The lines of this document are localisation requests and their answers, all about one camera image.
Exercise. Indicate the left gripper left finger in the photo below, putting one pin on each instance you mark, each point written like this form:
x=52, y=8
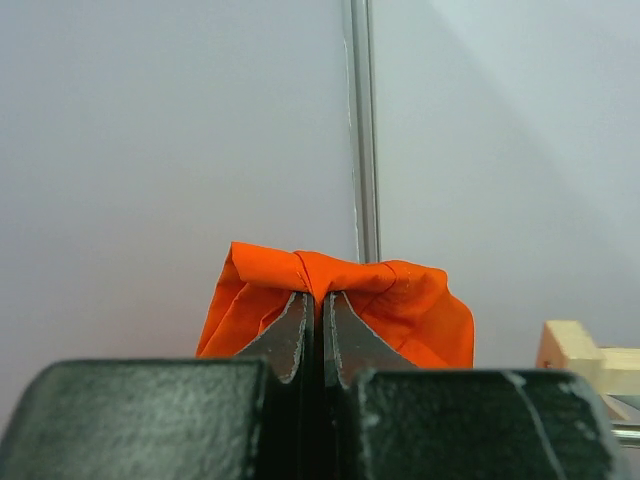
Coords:
x=287, y=344

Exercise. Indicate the metal hanging rail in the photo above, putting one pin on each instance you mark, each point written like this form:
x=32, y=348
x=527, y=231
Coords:
x=627, y=434

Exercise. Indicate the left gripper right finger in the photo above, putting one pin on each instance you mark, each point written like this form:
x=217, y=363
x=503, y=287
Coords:
x=352, y=347

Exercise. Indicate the wooden clothes rack frame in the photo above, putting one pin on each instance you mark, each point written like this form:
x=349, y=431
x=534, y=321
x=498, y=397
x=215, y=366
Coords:
x=612, y=371

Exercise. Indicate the aluminium corner post left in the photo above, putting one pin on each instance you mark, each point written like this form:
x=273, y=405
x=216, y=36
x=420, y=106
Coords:
x=360, y=83

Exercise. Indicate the orange shorts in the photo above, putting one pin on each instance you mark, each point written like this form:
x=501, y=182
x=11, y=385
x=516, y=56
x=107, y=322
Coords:
x=408, y=305

